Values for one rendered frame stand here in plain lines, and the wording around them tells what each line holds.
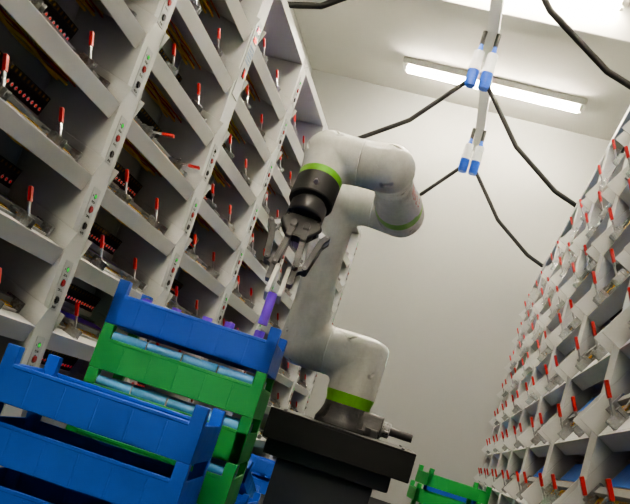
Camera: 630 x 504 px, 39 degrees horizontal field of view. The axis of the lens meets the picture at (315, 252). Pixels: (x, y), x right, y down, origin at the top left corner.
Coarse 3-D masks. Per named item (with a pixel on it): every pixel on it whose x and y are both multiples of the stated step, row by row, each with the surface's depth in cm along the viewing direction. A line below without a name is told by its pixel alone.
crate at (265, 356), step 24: (120, 288) 155; (120, 312) 155; (144, 312) 154; (168, 312) 154; (144, 336) 164; (168, 336) 154; (192, 336) 153; (216, 336) 153; (240, 336) 153; (216, 360) 167; (240, 360) 152; (264, 360) 152
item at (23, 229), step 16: (0, 160) 202; (0, 176) 206; (16, 176) 211; (0, 192) 205; (32, 192) 194; (0, 208) 187; (16, 208) 193; (32, 208) 213; (0, 224) 181; (16, 224) 186; (32, 224) 193; (48, 224) 209; (64, 224) 211; (16, 240) 189; (32, 240) 195; (48, 240) 201; (64, 240) 210; (48, 256) 205
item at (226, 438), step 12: (96, 372) 153; (96, 384) 152; (132, 396) 152; (168, 408) 151; (240, 420) 150; (252, 420) 151; (228, 432) 150; (240, 432) 150; (252, 432) 168; (216, 444) 150; (228, 444) 150; (240, 444) 150; (252, 444) 165; (216, 456) 149; (228, 456) 149; (240, 456) 150
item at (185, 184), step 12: (132, 120) 226; (132, 132) 229; (144, 132) 235; (132, 144) 257; (144, 144) 238; (144, 156) 243; (156, 156) 248; (144, 168) 281; (156, 168) 252; (168, 168) 259; (168, 180) 263; (180, 180) 270; (192, 180) 284; (180, 192) 275; (192, 192) 283
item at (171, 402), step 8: (104, 376) 156; (104, 384) 153; (112, 384) 153; (120, 384) 153; (128, 384) 155; (128, 392) 153; (136, 392) 152; (144, 392) 153; (152, 392) 153; (152, 400) 152; (160, 400) 152; (168, 400) 152; (176, 400) 153; (176, 408) 152; (184, 408) 152; (192, 408) 152; (208, 416) 151; (224, 424) 151; (232, 424) 151
